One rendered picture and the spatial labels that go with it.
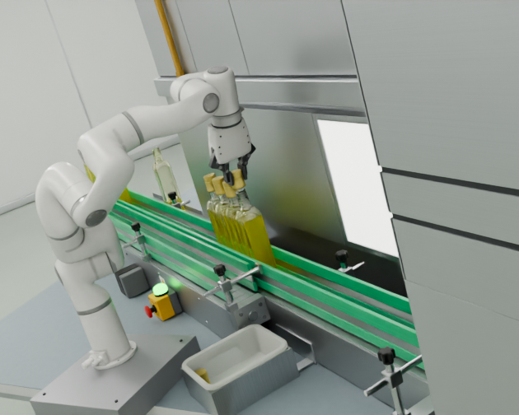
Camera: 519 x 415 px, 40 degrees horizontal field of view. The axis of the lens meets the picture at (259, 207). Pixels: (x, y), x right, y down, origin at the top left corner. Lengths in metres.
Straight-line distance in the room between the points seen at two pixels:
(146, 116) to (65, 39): 6.17
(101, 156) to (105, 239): 0.29
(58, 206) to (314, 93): 0.63
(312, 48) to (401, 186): 0.79
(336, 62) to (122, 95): 6.44
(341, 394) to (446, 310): 0.75
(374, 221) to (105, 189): 0.60
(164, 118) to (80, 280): 0.50
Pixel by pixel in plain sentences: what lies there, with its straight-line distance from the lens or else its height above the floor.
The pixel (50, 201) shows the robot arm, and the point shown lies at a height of 1.30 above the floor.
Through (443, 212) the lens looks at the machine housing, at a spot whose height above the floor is 1.36.
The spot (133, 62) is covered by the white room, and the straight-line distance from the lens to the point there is 7.98.
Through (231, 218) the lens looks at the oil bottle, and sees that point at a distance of 1.91.
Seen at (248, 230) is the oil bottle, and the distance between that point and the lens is 1.86.
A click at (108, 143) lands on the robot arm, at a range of 1.59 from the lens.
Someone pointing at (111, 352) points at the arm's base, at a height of 0.85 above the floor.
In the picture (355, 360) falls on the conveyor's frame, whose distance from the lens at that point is 1.59.
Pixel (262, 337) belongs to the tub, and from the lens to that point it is 1.81.
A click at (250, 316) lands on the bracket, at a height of 0.85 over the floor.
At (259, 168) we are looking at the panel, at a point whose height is 1.14.
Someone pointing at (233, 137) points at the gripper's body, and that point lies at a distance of 1.77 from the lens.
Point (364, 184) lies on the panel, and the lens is 1.60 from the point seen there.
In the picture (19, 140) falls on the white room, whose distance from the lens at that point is 7.67.
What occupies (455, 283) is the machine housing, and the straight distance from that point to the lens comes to 0.90.
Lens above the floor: 1.68
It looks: 19 degrees down
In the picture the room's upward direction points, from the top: 16 degrees counter-clockwise
